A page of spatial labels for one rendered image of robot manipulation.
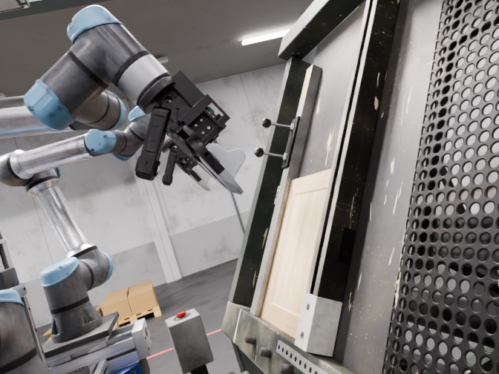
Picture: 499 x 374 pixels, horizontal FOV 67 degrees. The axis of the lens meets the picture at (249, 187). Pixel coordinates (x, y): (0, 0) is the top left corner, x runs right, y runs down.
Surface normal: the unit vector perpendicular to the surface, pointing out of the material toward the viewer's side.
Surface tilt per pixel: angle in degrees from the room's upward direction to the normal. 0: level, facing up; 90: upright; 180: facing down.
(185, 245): 90
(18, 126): 133
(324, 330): 90
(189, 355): 90
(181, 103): 90
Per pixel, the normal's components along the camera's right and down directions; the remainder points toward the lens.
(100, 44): 0.07, 0.14
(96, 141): -0.22, 0.06
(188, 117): 0.20, -0.07
